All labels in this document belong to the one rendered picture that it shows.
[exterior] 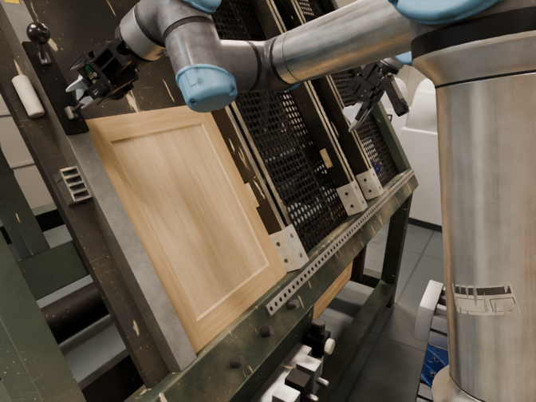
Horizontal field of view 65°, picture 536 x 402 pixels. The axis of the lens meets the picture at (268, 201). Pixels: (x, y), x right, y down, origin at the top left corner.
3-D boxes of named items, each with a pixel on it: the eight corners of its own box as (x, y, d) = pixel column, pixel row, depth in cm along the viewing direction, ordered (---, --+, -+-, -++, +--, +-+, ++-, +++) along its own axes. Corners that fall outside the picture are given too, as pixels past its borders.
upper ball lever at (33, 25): (39, 72, 84) (30, 41, 72) (30, 56, 84) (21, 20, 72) (58, 68, 86) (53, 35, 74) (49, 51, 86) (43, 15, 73)
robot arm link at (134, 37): (152, -3, 64) (186, 43, 67) (135, 14, 67) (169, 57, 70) (124, 8, 59) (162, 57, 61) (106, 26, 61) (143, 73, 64)
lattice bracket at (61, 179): (68, 206, 83) (75, 202, 81) (52, 175, 83) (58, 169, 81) (84, 201, 86) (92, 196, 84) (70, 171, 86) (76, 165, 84)
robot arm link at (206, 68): (269, 88, 60) (243, 19, 61) (202, 91, 53) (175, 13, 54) (240, 112, 66) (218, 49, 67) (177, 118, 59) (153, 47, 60)
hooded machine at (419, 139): (451, 235, 375) (483, 85, 329) (384, 218, 404) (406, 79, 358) (464, 211, 433) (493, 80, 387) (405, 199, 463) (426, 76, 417)
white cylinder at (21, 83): (9, 82, 82) (27, 119, 82) (14, 74, 80) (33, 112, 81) (23, 81, 85) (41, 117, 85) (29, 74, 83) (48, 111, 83)
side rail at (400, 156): (389, 176, 243) (407, 169, 237) (310, 1, 238) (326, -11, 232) (393, 173, 249) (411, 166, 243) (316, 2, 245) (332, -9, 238)
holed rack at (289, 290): (269, 316, 109) (271, 316, 109) (264, 306, 109) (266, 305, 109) (414, 173, 243) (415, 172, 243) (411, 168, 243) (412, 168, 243)
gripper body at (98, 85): (63, 69, 67) (102, 27, 60) (97, 53, 74) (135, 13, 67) (96, 108, 70) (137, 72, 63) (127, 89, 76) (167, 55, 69)
